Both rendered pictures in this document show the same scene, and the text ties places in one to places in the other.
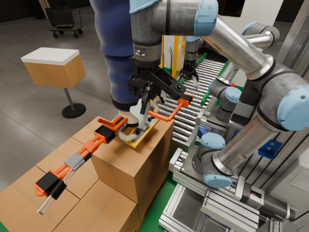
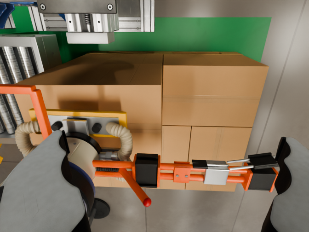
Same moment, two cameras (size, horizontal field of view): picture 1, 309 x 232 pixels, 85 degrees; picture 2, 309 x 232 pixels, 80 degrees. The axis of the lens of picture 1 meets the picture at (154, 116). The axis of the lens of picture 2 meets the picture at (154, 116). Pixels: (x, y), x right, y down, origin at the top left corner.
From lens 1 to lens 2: 0.50 m
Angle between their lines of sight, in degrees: 38
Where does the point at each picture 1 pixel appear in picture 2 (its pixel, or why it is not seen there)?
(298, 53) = not seen: outside the picture
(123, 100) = not seen: hidden behind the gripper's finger
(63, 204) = (203, 136)
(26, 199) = not seen: hidden behind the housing
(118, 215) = (185, 77)
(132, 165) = (145, 98)
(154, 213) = (143, 43)
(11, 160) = (179, 205)
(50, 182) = (262, 177)
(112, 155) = (147, 133)
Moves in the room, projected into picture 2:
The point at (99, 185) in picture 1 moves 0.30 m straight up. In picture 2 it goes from (168, 119) to (169, 147)
